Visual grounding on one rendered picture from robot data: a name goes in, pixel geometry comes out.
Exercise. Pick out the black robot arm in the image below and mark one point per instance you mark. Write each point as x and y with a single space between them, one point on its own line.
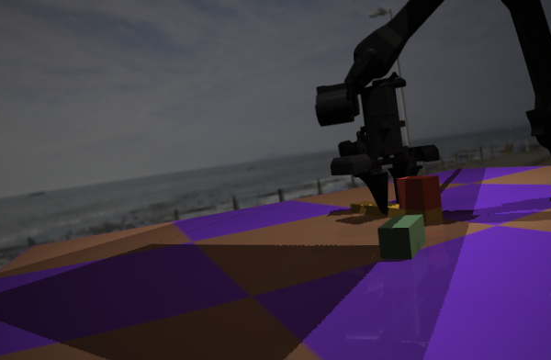
375 55

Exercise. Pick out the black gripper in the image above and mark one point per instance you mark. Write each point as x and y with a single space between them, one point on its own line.
384 139

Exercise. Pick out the yellow bar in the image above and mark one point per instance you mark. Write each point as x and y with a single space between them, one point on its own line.
418 195

